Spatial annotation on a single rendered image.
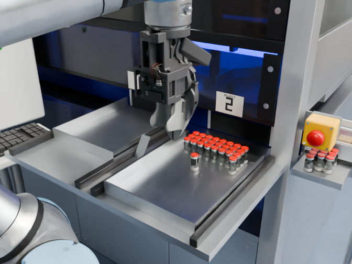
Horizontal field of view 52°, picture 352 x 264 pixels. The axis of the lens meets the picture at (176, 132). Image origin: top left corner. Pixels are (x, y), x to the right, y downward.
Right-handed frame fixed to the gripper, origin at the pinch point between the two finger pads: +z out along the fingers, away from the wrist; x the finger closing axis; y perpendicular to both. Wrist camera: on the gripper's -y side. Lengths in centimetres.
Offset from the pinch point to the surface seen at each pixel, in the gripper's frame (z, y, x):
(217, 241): 21.6, 0.3, 10.4
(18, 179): 59, -18, -98
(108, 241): 89, -36, -64
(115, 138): 21.3, -20.5, -37.8
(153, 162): 21.3, -16.1, -19.0
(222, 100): 7.0, -35.5, -9.1
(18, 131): 27, -12, -79
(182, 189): 21.3, -10.0, -5.3
